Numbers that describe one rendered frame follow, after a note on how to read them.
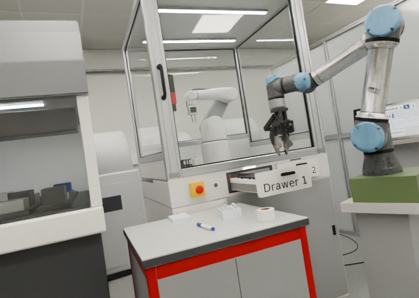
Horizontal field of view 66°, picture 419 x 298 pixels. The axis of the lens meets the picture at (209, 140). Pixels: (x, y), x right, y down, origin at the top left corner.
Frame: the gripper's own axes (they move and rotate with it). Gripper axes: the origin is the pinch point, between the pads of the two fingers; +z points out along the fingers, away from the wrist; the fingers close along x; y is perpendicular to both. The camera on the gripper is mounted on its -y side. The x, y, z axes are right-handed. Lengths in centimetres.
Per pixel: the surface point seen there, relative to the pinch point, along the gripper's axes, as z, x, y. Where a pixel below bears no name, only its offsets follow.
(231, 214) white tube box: 22.5, -29.4, 0.0
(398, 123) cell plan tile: -6, 98, -17
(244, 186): 14.6, -12.6, -17.8
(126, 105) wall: -91, -19, -359
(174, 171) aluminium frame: 2, -43, -35
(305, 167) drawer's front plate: 8.8, 12.3, -1.0
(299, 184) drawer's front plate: 16.3, 7.6, -1.0
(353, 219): 84, 159, -131
